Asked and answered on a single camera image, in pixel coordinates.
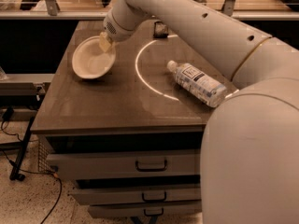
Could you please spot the white paper bowl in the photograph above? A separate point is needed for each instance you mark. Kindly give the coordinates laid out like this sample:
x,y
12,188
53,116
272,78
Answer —
x,y
89,61

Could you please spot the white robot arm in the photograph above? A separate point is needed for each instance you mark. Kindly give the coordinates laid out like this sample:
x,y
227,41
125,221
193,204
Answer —
x,y
249,163

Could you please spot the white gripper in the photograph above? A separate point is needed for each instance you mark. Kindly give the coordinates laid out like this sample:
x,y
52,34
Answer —
x,y
118,32

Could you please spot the grey drawer cabinet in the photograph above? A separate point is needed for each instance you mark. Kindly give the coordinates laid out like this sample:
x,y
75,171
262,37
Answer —
x,y
136,106

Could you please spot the metal railing frame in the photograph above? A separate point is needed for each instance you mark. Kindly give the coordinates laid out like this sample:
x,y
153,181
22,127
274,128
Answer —
x,y
243,9

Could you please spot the bottom drawer with handle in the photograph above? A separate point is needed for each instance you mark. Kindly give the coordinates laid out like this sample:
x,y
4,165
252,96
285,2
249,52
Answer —
x,y
145,209

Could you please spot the middle drawer with handle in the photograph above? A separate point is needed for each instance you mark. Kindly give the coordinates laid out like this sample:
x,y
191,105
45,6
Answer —
x,y
149,194

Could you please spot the drawer with handle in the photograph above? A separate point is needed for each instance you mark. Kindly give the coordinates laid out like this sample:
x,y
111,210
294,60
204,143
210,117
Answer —
x,y
145,209
110,165
149,194

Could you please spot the clear plastic water bottle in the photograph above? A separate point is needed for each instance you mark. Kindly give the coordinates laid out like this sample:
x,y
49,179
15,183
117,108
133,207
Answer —
x,y
199,84

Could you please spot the black stand leg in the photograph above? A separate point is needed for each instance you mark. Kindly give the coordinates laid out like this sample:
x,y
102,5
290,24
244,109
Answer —
x,y
15,173

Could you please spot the top drawer with handle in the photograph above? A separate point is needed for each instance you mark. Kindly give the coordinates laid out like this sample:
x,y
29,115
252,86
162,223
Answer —
x,y
110,165

